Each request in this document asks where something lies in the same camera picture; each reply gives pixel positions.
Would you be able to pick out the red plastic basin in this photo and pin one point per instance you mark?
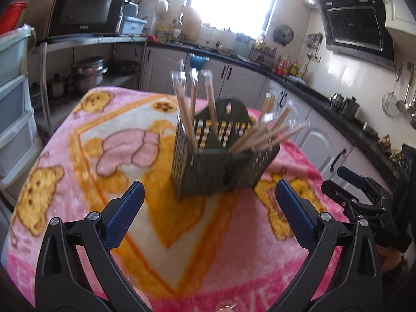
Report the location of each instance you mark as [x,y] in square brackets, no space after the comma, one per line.
[11,18]

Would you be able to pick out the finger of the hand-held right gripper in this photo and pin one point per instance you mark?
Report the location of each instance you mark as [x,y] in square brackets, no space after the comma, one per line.
[352,178]
[336,193]

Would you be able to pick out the black wok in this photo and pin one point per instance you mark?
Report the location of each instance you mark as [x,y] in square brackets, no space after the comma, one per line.
[123,66]

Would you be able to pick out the pale wooden cutting board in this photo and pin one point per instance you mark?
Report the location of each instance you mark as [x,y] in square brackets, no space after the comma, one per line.
[191,22]

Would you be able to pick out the large steel pot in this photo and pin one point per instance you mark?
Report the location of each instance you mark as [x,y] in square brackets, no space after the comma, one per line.
[87,74]

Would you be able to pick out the brown lumpy food pile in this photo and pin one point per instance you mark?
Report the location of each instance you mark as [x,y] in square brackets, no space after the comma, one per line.
[388,148]

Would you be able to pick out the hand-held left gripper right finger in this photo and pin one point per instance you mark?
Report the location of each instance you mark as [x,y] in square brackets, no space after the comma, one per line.
[294,213]

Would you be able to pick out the small lidded steel pot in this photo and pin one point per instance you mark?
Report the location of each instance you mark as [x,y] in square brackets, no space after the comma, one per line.
[58,86]

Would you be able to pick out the hanging kitchen tools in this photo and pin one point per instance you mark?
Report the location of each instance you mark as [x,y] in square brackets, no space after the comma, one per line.
[314,45]

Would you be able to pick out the white kitchen base cabinets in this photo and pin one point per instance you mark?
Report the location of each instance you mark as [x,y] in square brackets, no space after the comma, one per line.
[243,81]

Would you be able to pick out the pastel plastic drawer cabinet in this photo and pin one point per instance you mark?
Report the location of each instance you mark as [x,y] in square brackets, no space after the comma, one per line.
[16,104]

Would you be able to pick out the steel shelf table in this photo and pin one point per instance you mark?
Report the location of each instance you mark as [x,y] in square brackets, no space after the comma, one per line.
[91,40]

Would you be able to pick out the bunch of chopsticks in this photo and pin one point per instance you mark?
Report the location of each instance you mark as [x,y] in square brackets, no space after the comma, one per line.
[185,110]

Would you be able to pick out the row of condiment bottles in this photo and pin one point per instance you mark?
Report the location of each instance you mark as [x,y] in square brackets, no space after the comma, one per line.
[287,66]

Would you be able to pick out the small bowl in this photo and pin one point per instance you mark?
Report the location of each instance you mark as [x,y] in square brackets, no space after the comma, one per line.
[225,51]

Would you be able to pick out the person's right hand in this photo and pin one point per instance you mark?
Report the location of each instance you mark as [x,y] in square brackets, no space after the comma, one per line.
[391,261]

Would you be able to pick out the white hanging colander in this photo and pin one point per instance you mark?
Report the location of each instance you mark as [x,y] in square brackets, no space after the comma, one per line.
[163,6]

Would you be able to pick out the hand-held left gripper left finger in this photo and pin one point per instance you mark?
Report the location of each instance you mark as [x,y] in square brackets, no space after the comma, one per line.
[125,213]

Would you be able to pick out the red plastic wrapper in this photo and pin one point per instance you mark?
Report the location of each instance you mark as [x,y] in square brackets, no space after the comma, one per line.
[152,37]

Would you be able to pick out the kitchen window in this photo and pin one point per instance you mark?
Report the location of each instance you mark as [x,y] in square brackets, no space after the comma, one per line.
[234,0]

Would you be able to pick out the grey perforated utensil holder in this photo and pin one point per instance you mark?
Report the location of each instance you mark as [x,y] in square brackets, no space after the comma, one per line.
[211,169]

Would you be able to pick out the blue hanging plastic bin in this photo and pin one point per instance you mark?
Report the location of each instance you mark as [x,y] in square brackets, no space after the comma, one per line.
[199,62]

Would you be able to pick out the grey plastic bin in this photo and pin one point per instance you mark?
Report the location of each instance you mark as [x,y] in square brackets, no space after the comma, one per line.
[133,26]

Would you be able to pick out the pink printed blanket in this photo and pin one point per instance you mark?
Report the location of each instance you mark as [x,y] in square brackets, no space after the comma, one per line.
[97,195]

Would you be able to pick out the small round wall fan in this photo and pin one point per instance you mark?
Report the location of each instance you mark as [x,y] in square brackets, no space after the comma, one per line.
[283,35]

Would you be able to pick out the steel bowl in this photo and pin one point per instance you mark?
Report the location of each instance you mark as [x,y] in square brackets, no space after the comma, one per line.
[370,129]

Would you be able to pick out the person's left hand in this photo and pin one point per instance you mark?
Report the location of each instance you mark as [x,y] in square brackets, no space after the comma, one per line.
[143,299]

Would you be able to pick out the grey small appliance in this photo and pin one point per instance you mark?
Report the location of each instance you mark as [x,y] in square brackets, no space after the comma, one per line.
[131,9]

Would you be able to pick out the black range hood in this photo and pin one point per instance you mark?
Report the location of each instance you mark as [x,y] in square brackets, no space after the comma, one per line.
[354,22]

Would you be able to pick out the green cutlery rack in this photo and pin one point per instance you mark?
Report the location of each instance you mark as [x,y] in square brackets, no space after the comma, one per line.
[245,46]

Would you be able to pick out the steel kettle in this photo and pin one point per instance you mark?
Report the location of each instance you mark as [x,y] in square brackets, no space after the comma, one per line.
[338,101]

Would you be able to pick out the white wall cabinet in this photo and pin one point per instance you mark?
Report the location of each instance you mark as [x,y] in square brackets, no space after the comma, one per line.
[401,3]

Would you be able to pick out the black microwave oven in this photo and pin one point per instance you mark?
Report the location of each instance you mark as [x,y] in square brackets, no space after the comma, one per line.
[86,9]

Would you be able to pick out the hanging steel ladle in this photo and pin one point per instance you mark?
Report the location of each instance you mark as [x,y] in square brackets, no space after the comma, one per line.
[402,105]

